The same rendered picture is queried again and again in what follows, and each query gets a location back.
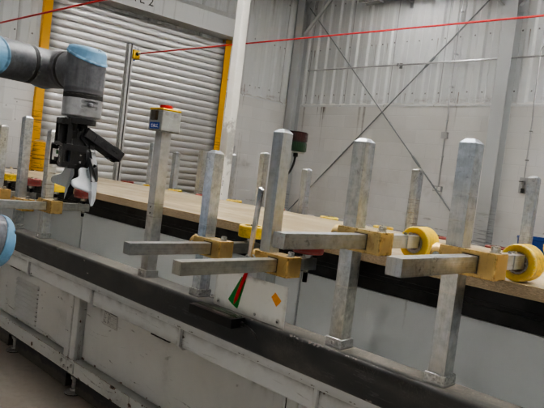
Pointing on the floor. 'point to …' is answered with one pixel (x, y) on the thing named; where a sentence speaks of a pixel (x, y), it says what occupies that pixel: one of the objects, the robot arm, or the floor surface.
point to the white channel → (233, 92)
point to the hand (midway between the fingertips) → (80, 203)
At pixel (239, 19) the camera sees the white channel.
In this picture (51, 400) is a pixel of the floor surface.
